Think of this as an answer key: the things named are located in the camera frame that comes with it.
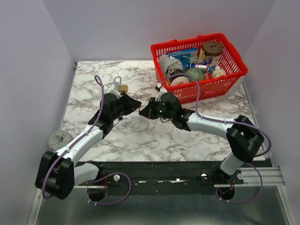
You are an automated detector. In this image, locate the blue book box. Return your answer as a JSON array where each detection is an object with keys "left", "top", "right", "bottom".
[{"left": 166, "top": 47, "right": 198, "bottom": 68}]

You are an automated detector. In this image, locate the large brass padlock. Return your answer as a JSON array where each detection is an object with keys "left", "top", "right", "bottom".
[{"left": 114, "top": 76, "right": 128, "bottom": 92}]

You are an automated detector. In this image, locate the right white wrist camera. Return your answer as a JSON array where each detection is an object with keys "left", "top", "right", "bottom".
[{"left": 155, "top": 83, "right": 167, "bottom": 102}]

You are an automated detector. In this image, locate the grey tape roll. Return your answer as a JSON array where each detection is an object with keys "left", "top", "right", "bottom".
[{"left": 48, "top": 130, "right": 73, "bottom": 151}]

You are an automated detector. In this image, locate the small brass padlock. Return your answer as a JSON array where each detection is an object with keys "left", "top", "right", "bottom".
[{"left": 138, "top": 99, "right": 142, "bottom": 111}]

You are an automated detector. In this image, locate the white round bottle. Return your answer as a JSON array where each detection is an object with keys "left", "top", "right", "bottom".
[{"left": 211, "top": 65, "right": 226, "bottom": 79}]

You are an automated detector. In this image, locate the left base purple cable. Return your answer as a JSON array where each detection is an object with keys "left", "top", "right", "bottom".
[{"left": 87, "top": 172, "right": 132, "bottom": 206}]

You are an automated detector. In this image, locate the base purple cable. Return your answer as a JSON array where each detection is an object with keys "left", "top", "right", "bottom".
[
  {"left": 215, "top": 163, "right": 263, "bottom": 204},
  {"left": 87, "top": 172, "right": 132, "bottom": 206}
]

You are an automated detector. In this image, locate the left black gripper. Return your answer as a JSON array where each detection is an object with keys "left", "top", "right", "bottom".
[{"left": 111, "top": 92, "right": 142, "bottom": 122}]

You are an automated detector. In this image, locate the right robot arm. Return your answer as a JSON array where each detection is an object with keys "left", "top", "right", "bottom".
[{"left": 139, "top": 92, "right": 264, "bottom": 184}]

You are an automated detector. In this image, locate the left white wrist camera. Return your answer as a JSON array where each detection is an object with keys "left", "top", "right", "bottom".
[{"left": 104, "top": 82, "right": 121, "bottom": 98}]

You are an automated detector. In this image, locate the aluminium frame rail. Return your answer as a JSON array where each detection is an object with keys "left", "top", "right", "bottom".
[{"left": 214, "top": 166, "right": 286, "bottom": 188}]

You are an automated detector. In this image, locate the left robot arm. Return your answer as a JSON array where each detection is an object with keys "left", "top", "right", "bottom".
[{"left": 35, "top": 93, "right": 142, "bottom": 200}]

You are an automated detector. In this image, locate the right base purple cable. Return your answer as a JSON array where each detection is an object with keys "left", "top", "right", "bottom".
[{"left": 215, "top": 163, "right": 263, "bottom": 204}]

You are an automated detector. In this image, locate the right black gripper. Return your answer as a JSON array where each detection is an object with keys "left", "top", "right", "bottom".
[{"left": 140, "top": 97, "right": 174, "bottom": 120}]

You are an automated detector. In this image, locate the green melon ball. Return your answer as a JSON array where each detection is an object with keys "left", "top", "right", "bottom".
[{"left": 185, "top": 68, "right": 204, "bottom": 81}]

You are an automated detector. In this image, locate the black label cup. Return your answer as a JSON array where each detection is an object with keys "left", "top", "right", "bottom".
[{"left": 169, "top": 69, "right": 189, "bottom": 86}]

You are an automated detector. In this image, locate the brown lid canister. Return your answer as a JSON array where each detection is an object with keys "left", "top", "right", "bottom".
[{"left": 201, "top": 41, "right": 224, "bottom": 67}]

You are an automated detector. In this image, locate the blue soda can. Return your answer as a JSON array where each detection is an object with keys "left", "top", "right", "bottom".
[{"left": 193, "top": 63, "right": 216, "bottom": 73}]

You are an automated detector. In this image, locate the red soda can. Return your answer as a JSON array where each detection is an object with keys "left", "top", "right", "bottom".
[{"left": 204, "top": 72, "right": 212, "bottom": 80}]

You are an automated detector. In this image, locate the red plastic basket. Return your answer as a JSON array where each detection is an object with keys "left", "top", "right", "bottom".
[{"left": 150, "top": 33, "right": 248, "bottom": 104}]

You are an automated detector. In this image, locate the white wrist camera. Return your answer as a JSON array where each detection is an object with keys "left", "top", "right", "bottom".
[
  {"left": 104, "top": 82, "right": 121, "bottom": 98},
  {"left": 155, "top": 83, "right": 167, "bottom": 102}
]

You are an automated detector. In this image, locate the white snack bag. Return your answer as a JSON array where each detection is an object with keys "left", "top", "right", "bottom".
[{"left": 158, "top": 54, "right": 182, "bottom": 75}]

